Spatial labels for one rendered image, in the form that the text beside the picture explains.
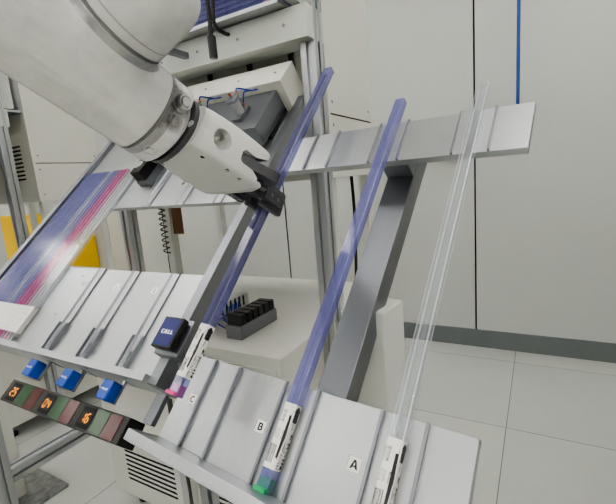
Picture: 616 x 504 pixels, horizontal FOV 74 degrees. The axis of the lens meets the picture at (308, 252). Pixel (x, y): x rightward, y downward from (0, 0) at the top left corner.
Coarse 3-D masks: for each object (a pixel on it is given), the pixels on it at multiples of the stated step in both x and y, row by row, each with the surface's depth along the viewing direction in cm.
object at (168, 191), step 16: (288, 112) 97; (272, 144) 91; (112, 160) 121; (128, 160) 117; (160, 176) 103; (176, 176) 99; (128, 192) 104; (144, 192) 101; (160, 192) 98; (176, 192) 95; (192, 192) 92; (128, 208) 100; (144, 208) 97; (160, 208) 95
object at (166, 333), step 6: (168, 318) 63; (168, 324) 62; (174, 324) 61; (162, 330) 61; (168, 330) 61; (174, 330) 60; (156, 336) 61; (162, 336) 61; (168, 336) 60; (156, 342) 60; (162, 342) 60; (168, 342) 59
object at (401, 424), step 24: (480, 96) 49; (480, 120) 48; (456, 168) 45; (456, 192) 43; (456, 216) 42; (432, 264) 40; (432, 288) 39; (432, 312) 38; (432, 336) 37; (408, 360) 36; (408, 384) 35; (408, 408) 34; (408, 432) 34
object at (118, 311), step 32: (64, 288) 88; (96, 288) 83; (128, 288) 79; (160, 288) 75; (192, 288) 72; (32, 320) 86; (64, 320) 81; (96, 320) 77; (128, 320) 73; (160, 320) 70; (64, 352) 75; (96, 352) 71; (128, 352) 68
